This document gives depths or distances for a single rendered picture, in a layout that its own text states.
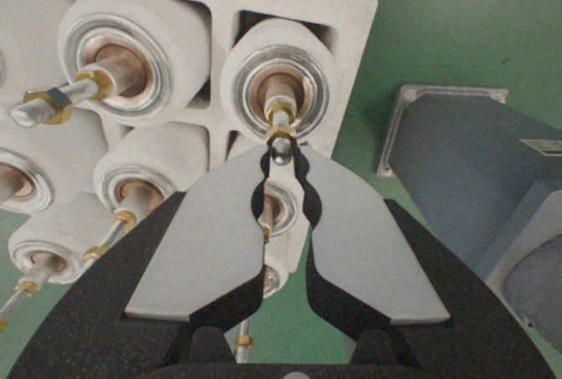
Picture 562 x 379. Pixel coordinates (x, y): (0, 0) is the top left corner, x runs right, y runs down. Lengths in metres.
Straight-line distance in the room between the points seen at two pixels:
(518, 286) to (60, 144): 0.45
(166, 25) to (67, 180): 0.18
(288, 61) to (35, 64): 0.20
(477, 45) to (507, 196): 0.30
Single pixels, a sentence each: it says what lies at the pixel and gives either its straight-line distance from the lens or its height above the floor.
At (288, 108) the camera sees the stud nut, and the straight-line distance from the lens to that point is 0.17.
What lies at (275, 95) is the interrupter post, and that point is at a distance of 0.18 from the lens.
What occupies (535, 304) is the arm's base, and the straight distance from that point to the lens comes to 0.34.
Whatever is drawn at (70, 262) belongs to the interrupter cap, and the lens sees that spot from 0.40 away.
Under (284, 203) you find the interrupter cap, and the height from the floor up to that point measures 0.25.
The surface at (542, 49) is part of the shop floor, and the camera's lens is 0.62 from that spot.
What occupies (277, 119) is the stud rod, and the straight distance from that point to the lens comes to 0.16.
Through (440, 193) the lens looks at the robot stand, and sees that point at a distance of 0.40.
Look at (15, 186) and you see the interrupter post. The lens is 0.34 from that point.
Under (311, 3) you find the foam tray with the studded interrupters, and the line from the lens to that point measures 0.27.
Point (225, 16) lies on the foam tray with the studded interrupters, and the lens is 0.28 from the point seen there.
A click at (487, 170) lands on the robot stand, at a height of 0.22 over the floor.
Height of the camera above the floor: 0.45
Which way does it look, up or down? 57 degrees down
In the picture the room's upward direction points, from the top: 179 degrees clockwise
